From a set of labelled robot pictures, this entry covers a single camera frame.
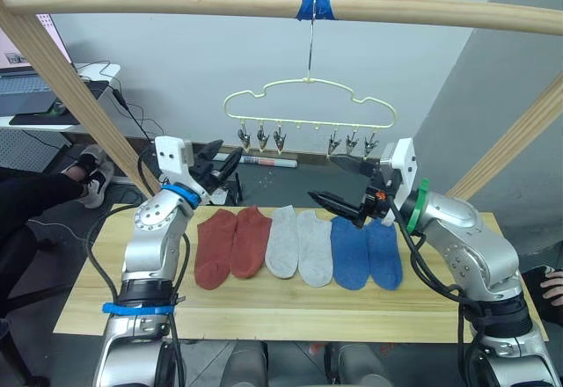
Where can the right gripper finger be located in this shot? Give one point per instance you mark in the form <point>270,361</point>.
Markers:
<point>354,166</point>
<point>338,209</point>

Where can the black phone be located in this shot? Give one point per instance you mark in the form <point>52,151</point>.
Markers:
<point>532,286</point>

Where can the person's leg in black trousers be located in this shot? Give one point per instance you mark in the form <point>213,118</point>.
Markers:
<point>31,202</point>

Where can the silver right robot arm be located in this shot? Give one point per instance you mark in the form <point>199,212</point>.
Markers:
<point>475,250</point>

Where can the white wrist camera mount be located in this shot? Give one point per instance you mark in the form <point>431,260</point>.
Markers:
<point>172,154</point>
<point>402,158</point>

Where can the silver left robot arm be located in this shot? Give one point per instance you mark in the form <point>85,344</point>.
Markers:
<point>151,246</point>

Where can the pale yellow clip hanger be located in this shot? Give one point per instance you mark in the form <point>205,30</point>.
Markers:
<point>311,80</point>

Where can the blue ankle sock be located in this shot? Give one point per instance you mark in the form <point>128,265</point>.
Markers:
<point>383,255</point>
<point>349,255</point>

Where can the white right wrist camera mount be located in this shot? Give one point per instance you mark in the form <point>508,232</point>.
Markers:
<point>402,158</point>

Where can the blue tape on arm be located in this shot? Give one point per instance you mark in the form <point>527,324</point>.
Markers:
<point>132,308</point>

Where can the grey rounded shape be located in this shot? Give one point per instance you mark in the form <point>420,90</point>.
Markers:
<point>244,367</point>
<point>358,367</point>

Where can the black computer mouse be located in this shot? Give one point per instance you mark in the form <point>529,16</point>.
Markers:
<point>59,107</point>

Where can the grey ankle sock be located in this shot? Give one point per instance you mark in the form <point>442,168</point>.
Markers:
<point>314,250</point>
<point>281,246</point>

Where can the grey and black sneaker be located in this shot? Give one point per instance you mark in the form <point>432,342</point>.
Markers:
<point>99,184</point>
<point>91,155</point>

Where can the red ankle sock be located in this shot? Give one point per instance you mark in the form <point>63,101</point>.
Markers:
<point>250,242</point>
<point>213,250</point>

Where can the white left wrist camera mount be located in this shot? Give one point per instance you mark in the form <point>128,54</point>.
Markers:
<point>172,154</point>

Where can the white desk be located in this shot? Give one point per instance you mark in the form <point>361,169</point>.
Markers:
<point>112,70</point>

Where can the open grey laptop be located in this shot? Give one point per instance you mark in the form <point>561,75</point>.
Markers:
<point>22,92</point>

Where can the bystander's bare hand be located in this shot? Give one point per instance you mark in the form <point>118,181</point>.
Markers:
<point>554,288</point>

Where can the white perforated panel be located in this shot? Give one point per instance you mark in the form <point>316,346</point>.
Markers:
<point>26,149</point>

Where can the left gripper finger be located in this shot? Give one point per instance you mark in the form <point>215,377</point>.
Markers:
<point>211,150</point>
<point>231,165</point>

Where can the black mouse pad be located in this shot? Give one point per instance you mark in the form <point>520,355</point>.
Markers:
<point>90,90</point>

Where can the slanted wooden rack post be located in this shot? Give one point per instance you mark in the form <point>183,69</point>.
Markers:
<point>519,136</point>
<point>66,88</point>

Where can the round wooden rack pole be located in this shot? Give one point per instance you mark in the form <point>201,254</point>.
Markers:
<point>132,2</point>

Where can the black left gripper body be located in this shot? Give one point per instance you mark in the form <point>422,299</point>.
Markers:
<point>212,173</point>

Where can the blue tape on pole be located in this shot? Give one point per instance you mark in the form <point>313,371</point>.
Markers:
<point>323,4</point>

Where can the rolled paper tube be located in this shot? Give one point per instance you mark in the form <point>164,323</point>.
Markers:
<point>268,161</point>

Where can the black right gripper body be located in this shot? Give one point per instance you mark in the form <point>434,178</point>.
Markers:
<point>379,193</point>

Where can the metal hanger clip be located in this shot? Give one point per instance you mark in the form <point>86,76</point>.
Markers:
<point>334,143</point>
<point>243,137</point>
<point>279,139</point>
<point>371,144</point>
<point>351,144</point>
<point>261,137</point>

